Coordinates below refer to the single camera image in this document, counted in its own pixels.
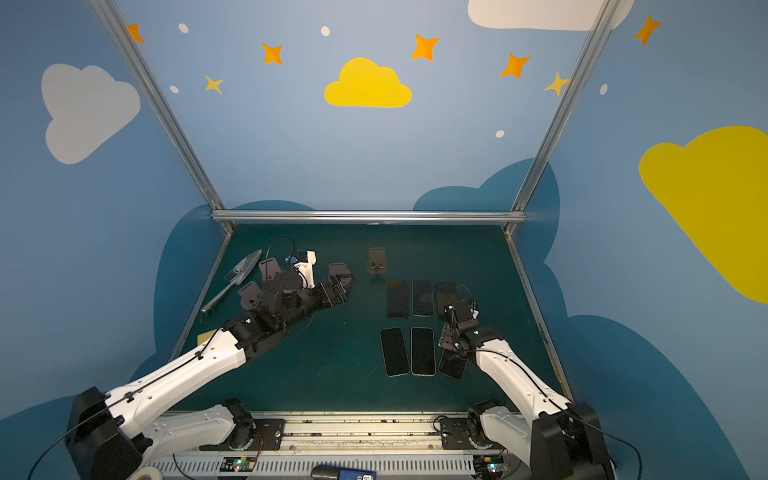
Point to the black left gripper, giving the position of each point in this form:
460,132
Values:
327,289

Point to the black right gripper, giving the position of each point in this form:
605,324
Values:
455,315

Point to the pink phone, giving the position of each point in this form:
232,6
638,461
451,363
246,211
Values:
452,364

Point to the grey stand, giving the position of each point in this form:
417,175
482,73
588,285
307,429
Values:
269,269
251,295
340,271
377,261

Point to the green phone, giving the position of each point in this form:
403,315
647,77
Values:
394,351

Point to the dark phone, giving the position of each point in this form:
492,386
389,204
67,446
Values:
444,292

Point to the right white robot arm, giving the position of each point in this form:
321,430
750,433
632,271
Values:
551,435

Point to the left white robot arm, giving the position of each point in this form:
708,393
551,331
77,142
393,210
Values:
111,435

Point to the silver metal garden trowel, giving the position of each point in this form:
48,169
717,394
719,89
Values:
234,277

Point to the yellow sponge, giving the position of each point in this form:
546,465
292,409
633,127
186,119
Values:
204,337

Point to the blue black tool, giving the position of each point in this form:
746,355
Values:
330,472

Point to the white tape roll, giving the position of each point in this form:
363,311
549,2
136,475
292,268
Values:
147,473

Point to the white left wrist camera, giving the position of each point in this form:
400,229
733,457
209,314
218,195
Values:
303,261

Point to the horizontal aluminium frame bar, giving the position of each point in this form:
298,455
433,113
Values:
366,217

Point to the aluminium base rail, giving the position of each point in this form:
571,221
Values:
381,445

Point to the right aluminium frame post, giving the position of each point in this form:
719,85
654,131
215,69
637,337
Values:
585,63

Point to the aluminium frame post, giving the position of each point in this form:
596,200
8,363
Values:
113,22
585,63

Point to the left aluminium frame post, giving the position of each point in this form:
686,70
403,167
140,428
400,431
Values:
113,22

